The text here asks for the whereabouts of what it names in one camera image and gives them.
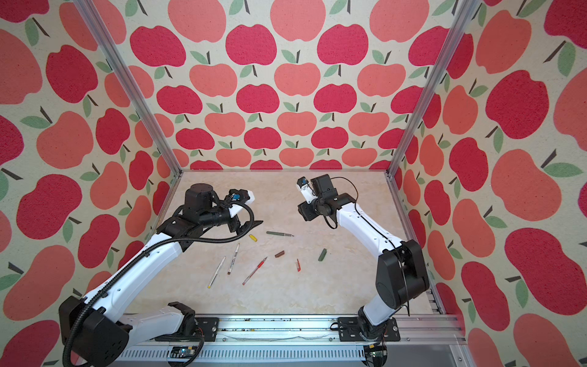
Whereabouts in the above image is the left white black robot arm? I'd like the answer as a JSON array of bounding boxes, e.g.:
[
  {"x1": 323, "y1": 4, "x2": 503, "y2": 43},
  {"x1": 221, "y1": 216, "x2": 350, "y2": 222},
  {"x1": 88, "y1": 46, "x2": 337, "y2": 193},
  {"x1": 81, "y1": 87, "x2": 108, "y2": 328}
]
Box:
[{"x1": 59, "y1": 183, "x2": 260, "y2": 366}]

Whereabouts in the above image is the left black corrugated cable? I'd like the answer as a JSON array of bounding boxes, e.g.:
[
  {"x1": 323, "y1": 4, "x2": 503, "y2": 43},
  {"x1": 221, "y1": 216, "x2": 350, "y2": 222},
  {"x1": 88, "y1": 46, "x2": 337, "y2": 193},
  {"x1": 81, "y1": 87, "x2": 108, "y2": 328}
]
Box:
[{"x1": 61, "y1": 196, "x2": 256, "y2": 367}]

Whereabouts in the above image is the green pen cap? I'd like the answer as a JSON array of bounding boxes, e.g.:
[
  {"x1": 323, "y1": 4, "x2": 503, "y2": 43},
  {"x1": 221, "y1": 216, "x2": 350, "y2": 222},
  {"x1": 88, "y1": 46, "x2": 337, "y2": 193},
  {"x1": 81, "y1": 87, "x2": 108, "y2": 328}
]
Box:
[{"x1": 318, "y1": 249, "x2": 327, "y2": 261}]

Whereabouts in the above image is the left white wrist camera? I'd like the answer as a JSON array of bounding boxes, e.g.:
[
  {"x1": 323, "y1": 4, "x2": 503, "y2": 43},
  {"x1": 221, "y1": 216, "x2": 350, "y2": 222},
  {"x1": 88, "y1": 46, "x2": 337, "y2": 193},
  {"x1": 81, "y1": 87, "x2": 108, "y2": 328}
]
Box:
[{"x1": 228, "y1": 189, "x2": 255, "y2": 218}]

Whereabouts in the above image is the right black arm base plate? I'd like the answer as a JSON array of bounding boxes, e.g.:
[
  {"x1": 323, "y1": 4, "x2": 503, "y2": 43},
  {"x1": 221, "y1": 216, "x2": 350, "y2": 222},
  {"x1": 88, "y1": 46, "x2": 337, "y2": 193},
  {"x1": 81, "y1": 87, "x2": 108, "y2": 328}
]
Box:
[{"x1": 331, "y1": 317, "x2": 401, "y2": 343}]

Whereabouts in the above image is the aluminium frame post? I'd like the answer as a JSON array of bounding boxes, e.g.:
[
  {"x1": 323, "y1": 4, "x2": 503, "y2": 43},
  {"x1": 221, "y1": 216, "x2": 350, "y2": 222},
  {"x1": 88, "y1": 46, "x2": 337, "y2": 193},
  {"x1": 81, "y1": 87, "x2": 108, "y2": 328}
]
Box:
[
  {"x1": 385, "y1": 0, "x2": 482, "y2": 181},
  {"x1": 73, "y1": 1, "x2": 183, "y2": 177}
]

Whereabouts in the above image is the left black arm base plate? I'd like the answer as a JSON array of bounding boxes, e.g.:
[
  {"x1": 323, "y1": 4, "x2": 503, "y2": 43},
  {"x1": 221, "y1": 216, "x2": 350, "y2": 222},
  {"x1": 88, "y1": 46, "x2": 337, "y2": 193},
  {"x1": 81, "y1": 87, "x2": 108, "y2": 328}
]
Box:
[{"x1": 154, "y1": 317, "x2": 220, "y2": 342}]

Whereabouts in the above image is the left aluminium frame post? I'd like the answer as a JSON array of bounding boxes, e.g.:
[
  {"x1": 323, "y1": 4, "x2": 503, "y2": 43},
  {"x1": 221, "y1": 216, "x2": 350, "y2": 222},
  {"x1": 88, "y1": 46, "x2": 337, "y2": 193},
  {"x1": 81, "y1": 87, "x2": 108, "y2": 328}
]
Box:
[{"x1": 73, "y1": 1, "x2": 183, "y2": 177}]

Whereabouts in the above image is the white slotted cable duct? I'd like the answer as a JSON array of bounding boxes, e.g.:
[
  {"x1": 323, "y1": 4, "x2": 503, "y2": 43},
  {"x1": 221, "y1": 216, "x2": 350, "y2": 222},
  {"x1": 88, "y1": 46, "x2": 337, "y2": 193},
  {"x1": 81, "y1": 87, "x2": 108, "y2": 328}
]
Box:
[{"x1": 113, "y1": 343, "x2": 365, "y2": 366}]

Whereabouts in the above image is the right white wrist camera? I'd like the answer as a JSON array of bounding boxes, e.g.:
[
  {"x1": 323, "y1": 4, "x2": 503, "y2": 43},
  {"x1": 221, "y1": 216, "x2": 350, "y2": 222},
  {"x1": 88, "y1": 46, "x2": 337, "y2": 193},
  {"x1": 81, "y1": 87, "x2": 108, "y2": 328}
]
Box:
[{"x1": 297, "y1": 174, "x2": 338, "y2": 204}]

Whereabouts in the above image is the red gel pen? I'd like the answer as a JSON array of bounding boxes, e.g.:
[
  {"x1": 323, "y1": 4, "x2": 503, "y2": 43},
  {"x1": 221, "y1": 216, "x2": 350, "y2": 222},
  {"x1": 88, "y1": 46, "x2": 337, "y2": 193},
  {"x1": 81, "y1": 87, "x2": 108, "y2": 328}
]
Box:
[{"x1": 242, "y1": 257, "x2": 268, "y2": 286}]

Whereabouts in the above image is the green fountain pen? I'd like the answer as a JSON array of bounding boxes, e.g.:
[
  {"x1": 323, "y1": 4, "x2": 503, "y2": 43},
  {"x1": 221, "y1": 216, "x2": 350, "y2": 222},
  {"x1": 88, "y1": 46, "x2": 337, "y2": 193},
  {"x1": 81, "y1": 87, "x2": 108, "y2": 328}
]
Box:
[{"x1": 266, "y1": 231, "x2": 294, "y2": 237}]

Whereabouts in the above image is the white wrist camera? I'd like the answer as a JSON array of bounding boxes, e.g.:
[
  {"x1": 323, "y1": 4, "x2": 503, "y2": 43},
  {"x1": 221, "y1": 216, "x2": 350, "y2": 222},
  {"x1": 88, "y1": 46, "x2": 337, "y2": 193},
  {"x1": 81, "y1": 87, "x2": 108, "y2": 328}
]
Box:
[
  {"x1": 297, "y1": 174, "x2": 338, "y2": 204},
  {"x1": 228, "y1": 189, "x2": 255, "y2": 218}
]

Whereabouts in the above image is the white patterned pen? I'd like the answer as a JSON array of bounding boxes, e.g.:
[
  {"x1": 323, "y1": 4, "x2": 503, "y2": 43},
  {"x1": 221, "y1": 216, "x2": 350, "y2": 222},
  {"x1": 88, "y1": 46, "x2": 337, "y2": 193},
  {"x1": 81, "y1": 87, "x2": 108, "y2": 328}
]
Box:
[{"x1": 227, "y1": 243, "x2": 240, "y2": 275}]

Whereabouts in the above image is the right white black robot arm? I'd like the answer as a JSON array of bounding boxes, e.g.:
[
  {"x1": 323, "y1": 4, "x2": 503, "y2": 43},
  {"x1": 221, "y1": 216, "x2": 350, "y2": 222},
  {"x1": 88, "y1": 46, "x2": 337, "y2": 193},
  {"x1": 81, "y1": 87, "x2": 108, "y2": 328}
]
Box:
[{"x1": 298, "y1": 187, "x2": 430, "y2": 339}]

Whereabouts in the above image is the aluminium front frame rail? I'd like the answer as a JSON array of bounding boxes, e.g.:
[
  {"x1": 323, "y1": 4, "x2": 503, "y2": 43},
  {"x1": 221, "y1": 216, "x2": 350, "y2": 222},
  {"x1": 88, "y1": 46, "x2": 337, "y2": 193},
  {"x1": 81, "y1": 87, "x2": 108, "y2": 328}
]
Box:
[{"x1": 86, "y1": 313, "x2": 469, "y2": 346}]

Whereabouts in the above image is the right aluminium frame post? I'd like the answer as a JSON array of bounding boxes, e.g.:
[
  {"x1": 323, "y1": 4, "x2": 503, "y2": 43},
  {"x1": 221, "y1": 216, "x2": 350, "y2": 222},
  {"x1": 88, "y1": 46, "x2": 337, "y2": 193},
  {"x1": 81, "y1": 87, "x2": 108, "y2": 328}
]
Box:
[{"x1": 385, "y1": 0, "x2": 482, "y2": 181}]

